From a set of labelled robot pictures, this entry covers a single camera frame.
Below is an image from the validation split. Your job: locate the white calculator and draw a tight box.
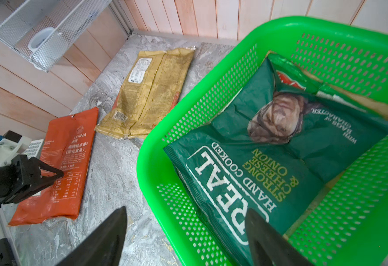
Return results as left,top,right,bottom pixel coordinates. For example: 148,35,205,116
22,139,45,197

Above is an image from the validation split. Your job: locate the tan Salty chips bag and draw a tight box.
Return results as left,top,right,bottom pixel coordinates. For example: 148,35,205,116
301,68,388,121

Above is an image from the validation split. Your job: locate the white tape roll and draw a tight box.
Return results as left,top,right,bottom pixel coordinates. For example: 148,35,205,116
28,27,63,55

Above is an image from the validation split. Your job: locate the dark green REAL chip bag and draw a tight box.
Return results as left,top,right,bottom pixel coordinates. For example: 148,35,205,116
164,53,388,266

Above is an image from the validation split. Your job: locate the green plastic basket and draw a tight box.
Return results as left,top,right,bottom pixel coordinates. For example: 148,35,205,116
137,17,388,266

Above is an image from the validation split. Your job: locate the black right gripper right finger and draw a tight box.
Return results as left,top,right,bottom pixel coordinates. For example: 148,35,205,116
245,208,312,266

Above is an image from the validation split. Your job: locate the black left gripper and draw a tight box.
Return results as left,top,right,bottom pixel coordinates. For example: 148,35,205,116
0,155,64,208

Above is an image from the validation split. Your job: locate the red chip bag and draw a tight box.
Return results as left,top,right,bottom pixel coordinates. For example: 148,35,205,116
9,107,99,226

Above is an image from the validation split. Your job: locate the gold chip bag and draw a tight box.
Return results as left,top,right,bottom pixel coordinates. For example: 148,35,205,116
95,47,196,139

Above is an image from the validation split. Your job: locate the white wire wall rack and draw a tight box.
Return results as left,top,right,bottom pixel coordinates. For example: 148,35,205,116
0,0,110,72

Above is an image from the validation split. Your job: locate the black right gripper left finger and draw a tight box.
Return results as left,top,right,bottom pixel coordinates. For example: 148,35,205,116
59,206,127,266

